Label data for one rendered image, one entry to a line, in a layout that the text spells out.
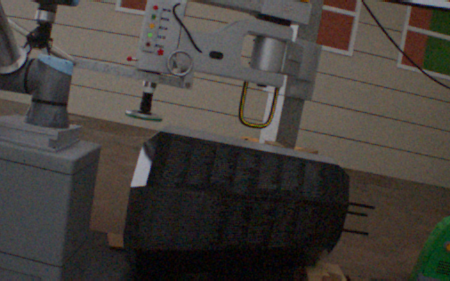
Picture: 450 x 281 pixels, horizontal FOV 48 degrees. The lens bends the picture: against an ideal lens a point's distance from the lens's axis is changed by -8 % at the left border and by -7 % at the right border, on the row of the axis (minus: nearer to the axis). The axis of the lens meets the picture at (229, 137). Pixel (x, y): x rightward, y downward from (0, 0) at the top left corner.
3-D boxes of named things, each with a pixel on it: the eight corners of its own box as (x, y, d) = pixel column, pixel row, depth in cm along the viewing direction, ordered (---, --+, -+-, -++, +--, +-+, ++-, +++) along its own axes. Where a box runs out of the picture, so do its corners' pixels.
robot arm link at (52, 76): (60, 102, 197) (67, 57, 196) (20, 96, 198) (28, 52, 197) (74, 102, 212) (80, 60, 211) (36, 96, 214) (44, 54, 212)
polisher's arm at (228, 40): (268, 102, 337) (283, 26, 331) (281, 107, 315) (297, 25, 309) (151, 81, 315) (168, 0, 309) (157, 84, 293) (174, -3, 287)
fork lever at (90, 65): (186, 87, 321) (188, 79, 320) (193, 91, 303) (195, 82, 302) (73, 65, 300) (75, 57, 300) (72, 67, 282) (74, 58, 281)
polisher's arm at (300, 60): (274, 74, 405) (280, 42, 401) (317, 84, 393) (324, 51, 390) (242, 68, 335) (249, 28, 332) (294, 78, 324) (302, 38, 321)
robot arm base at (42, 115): (60, 130, 197) (65, 104, 196) (16, 122, 196) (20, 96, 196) (75, 126, 216) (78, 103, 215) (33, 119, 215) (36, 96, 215)
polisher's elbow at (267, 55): (253, 68, 334) (260, 38, 332) (284, 75, 328) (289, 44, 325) (244, 67, 316) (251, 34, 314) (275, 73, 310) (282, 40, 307)
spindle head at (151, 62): (191, 82, 322) (205, 9, 317) (199, 84, 302) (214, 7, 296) (132, 71, 312) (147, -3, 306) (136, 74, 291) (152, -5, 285)
